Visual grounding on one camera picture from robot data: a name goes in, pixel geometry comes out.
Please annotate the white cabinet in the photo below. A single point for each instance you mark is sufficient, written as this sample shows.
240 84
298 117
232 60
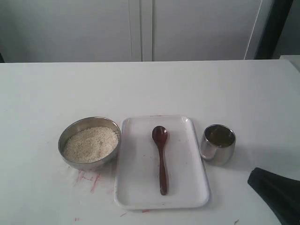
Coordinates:
131 30

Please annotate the steel bowl of rice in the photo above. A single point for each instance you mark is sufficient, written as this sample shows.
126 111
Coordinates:
89 143

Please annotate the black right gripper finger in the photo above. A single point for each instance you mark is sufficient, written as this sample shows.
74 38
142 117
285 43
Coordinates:
281 194

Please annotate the small steel cup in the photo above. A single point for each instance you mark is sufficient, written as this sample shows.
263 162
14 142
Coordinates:
217 144

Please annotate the brown wooden spoon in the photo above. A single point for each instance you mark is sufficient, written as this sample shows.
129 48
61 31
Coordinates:
159 136

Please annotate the white plastic tray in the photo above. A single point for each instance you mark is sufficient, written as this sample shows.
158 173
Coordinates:
137 174

